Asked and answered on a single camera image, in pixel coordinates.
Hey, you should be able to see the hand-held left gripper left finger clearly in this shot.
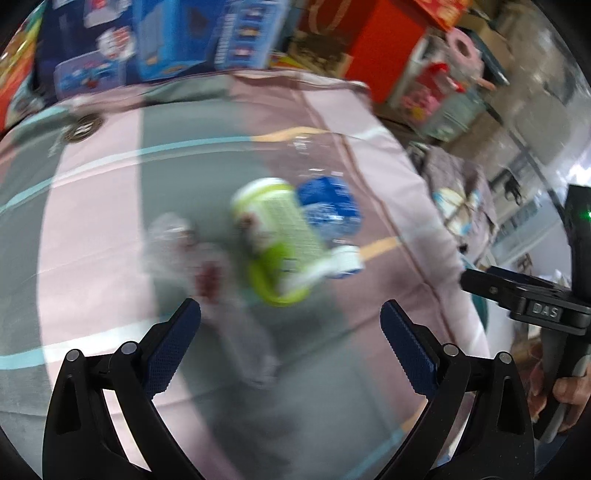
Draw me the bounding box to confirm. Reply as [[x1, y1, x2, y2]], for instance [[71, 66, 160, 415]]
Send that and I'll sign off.
[[42, 298, 204, 480]]

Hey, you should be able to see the grey translucent plastic bag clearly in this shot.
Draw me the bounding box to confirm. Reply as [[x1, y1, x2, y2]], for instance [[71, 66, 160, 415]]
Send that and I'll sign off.
[[147, 211, 280, 389]]

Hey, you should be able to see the yellow red flat box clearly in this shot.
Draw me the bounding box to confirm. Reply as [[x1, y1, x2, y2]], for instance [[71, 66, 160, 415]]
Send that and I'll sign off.
[[272, 53, 315, 71]]

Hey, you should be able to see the striped pink grey blanket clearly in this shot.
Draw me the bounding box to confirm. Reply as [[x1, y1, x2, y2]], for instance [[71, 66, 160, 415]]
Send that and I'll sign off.
[[0, 74, 492, 480]]

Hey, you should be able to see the person's right hand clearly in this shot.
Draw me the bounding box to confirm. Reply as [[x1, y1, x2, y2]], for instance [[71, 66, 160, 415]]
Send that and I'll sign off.
[[527, 360, 591, 435]]

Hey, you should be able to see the cardboard box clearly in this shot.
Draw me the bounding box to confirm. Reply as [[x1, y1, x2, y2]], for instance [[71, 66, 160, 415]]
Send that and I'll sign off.
[[462, 14, 514, 85]]

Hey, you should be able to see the pink round toy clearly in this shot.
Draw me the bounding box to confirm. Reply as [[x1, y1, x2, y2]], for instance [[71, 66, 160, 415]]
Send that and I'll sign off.
[[445, 25, 497, 88]]

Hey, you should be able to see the grey printed cloth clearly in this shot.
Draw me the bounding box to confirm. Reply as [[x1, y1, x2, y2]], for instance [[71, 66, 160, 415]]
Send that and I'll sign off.
[[411, 143, 499, 259]]

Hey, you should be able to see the blue label plastic bottle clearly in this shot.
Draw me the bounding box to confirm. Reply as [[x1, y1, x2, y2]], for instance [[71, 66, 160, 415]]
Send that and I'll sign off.
[[286, 134, 365, 281]]

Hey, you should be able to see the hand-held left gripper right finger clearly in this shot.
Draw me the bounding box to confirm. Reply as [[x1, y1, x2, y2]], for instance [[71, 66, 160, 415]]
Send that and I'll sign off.
[[379, 299, 536, 480]]

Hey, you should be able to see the clear toy package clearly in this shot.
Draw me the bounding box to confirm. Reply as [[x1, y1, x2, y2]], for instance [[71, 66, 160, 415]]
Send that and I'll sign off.
[[399, 60, 485, 141]]

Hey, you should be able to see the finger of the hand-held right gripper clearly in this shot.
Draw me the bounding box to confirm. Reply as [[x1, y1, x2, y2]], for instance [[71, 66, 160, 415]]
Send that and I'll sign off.
[[461, 267, 573, 308]]

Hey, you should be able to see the red gift bag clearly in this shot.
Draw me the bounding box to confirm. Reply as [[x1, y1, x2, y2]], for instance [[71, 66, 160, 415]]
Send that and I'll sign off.
[[298, 0, 365, 37]]

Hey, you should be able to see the white green cup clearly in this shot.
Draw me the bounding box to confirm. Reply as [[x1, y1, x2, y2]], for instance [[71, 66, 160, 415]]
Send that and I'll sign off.
[[230, 178, 334, 306]]

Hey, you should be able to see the blue toy box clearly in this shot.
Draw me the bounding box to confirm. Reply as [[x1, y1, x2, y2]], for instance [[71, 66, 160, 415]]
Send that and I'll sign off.
[[37, 0, 291, 100]]

